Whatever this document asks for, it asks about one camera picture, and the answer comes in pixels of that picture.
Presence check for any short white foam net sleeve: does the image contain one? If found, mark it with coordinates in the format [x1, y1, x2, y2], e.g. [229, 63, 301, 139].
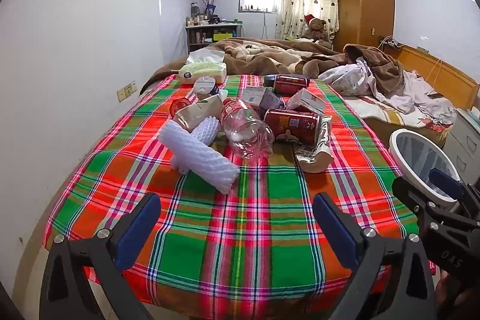
[191, 116, 220, 145]

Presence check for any red round lid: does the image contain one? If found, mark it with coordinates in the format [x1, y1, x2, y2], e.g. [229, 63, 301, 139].
[170, 97, 192, 118]

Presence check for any long white foam net sleeve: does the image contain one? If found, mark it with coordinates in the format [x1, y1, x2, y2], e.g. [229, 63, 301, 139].
[158, 120, 241, 194]

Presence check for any clear plastic bottle red label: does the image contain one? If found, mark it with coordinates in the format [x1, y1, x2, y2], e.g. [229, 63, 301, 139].
[219, 98, 276, 167]

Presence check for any brown teddy bear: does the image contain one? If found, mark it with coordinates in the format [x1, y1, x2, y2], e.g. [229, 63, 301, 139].
[302, 14, 332, 43]

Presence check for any wooden wardrobe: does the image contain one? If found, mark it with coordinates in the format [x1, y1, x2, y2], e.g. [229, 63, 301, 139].
[335, 0, 395, 52]

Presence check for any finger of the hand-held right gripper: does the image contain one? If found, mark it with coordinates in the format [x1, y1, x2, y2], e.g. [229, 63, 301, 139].
[428, 168, 480, 219]
[392, 175, 464, 231]

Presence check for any wooden bed headboard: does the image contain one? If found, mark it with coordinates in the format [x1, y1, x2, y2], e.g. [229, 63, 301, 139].
[379, 43, 480, 111]

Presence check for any brown fleece blanket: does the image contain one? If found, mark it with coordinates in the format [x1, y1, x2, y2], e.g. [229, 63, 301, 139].
[140, 38, 406, 99]

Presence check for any white floral cloth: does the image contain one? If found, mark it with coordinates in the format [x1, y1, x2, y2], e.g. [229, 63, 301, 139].
[319, 58, 376, 97]

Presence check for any white orange drink carton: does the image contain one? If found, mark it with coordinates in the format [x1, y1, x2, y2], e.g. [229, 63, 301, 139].
[286, 88, 326, 116]

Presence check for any crushed patterned paper cup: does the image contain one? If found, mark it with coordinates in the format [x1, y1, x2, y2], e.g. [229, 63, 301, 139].
[294, 116, 334, 174]

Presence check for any large red drink can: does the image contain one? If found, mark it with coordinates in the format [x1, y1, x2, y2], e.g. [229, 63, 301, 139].
[263, 109, 327, 146]

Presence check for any wall socket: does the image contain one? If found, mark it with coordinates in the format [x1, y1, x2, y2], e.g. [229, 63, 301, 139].
[117, 82, 136, 102]

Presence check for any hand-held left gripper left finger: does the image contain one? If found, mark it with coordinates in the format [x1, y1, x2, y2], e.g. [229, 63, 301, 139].
[39, 193, 162, 320]

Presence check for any green white tissue pack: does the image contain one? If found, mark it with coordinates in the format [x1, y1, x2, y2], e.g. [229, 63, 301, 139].
[178, 50, 227, 85]

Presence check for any small red drink can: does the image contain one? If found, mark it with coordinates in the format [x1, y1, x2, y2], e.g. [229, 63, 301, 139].
[273, 75, 311, 94]

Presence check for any cluttered shelf unit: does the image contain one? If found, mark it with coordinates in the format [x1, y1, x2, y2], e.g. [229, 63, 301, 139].
[185, 22, 242, 54]

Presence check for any pale lilac garment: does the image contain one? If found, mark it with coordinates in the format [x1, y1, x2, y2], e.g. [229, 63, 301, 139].
[369, 70, 458, 126]

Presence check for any floral bed sheet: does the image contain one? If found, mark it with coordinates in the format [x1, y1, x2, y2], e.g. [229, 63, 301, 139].
[343, 95, 456, 148]

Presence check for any white blue yoghurt bottle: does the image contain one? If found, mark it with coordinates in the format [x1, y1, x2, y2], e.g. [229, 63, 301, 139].
[192, 76, 222, 100]

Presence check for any white trash bin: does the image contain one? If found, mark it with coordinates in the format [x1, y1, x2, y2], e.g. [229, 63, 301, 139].
[389, 129, 466, 214]

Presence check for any grey drawer cabinet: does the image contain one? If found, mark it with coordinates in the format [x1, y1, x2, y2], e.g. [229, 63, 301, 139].
[448, 108, 480, 186]

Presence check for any white purple drink carton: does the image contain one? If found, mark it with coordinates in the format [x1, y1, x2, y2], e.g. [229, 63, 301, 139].
[240, 85, 286, 114]

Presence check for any red green plaid tablecloth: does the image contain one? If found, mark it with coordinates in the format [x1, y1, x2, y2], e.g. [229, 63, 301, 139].
[43, 74, 437, 320]

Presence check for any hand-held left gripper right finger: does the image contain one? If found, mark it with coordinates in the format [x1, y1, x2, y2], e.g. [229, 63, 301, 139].
[312, 193, 437, 320]

